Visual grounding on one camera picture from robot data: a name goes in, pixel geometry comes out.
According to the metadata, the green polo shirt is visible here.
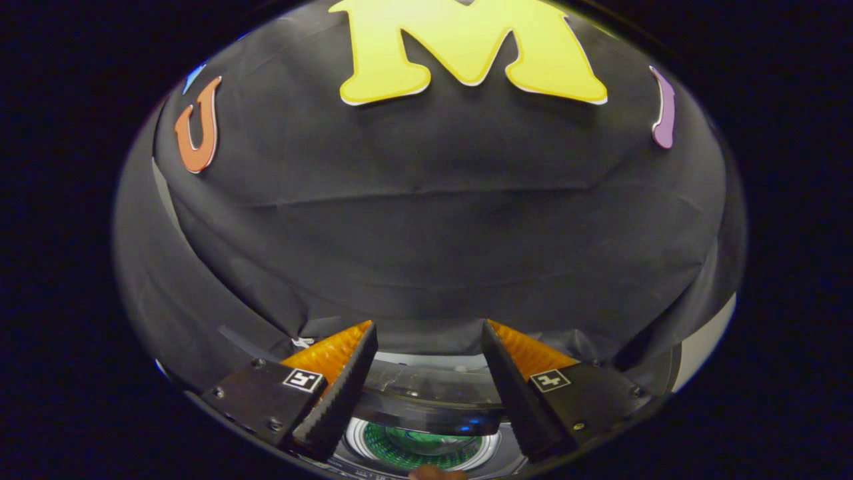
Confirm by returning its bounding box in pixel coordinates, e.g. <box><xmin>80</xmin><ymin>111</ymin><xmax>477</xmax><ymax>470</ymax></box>
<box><xmin>383</xmin><ymin>427</ymin><xmax>477</xmax><ymax>461</ymax></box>

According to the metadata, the beige cabinet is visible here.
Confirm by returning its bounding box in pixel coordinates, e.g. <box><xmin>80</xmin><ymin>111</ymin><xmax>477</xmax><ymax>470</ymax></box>
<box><xmin>673</xmin><ymin>293</ymin><xmax>737</xmax><ymax>394</ymax></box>

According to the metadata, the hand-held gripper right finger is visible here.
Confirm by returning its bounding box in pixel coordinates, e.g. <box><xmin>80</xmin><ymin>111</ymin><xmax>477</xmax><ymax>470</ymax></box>
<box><xmin>480</xmin><ymin>319</ymin><xmax>654</xmax><ymax>463</ymax></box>

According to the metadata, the grey washing machine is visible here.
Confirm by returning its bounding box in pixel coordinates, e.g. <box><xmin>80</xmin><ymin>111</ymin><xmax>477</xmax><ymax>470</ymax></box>
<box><xmin>293</xmin><ymin>352</ymin><xmax>534</xmax><ymax>480</ymax></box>

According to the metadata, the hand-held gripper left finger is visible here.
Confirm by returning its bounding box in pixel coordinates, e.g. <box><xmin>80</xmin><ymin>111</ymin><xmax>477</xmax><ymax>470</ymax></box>
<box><xmin>199</xmin><ymin>320</ymin><xmax>379</xmax><ymax>463</ymax></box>

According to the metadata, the black backdrop cloth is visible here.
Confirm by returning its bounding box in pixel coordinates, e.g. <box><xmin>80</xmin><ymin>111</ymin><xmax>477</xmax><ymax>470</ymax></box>
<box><xmin>112</xmin><ymin>0</ymin><xmax>747</xmax><ymax>394</ymax></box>

